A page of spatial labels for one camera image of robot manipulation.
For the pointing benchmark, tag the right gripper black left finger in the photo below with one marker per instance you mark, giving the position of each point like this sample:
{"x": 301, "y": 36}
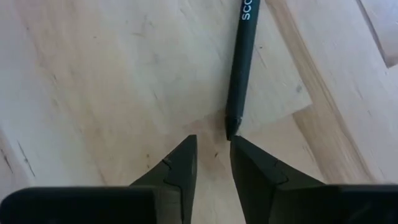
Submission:
{"x": 182, "y": 168}

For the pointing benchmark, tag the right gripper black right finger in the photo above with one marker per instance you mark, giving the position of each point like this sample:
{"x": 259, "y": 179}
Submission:
{"x": 252, "y": 174}

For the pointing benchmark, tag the black marker with white print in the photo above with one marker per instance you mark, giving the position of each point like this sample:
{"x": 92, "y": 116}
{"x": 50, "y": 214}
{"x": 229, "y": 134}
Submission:
{"x": 242, "y": 62}

